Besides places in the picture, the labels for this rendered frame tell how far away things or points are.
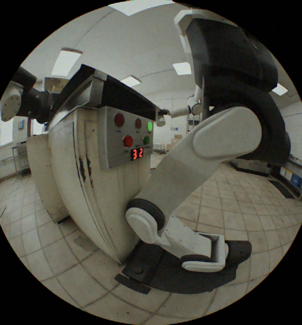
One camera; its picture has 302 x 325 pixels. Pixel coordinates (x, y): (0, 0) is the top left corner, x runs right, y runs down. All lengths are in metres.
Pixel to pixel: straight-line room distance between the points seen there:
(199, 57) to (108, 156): 0.30
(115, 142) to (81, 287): 0.89
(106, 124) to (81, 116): 0.06
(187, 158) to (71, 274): 0.96
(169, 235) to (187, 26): 0.64
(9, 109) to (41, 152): 0.65
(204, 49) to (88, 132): 0.30
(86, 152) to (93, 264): 0.78
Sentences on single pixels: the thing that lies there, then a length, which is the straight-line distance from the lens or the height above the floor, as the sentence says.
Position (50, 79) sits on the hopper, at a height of 1.30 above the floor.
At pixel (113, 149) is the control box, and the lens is 0.22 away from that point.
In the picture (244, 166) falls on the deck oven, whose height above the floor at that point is 0.19.
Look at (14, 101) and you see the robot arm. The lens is 0.28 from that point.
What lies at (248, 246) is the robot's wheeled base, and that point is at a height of 0.36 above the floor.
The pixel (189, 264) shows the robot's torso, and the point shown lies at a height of 0.32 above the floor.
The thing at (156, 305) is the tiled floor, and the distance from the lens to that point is 0.79.
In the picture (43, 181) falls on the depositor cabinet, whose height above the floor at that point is 0.49.
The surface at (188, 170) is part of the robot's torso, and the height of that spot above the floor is 0.72.
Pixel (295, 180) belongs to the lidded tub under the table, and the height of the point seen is 0.34.
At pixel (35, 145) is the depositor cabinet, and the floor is 0.77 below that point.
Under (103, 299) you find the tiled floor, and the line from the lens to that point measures 0.83.
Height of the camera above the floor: 0.78
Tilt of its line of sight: 16 degrees down
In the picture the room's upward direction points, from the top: 2 degrees clockwise
